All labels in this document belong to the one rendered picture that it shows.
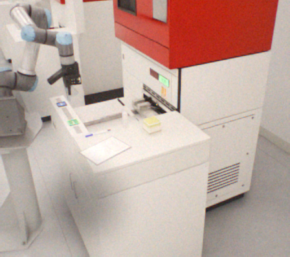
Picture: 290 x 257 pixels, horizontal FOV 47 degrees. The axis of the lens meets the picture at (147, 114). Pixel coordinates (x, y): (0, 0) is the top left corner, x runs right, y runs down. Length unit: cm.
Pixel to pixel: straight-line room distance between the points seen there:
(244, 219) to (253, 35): 135
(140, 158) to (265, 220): 142
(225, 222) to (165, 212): 89
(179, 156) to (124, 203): 35
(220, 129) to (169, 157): 71
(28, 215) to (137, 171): 118
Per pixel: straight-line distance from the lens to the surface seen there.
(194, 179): 183
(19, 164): 233
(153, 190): 172
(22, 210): 255
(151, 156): 159
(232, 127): 234
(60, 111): 208
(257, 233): 265
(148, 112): 215
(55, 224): 271
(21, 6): 210
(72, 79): 179
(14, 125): 217
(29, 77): 224
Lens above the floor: 187
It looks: 28 degrees down
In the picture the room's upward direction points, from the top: 1 degrees counter-clockwise
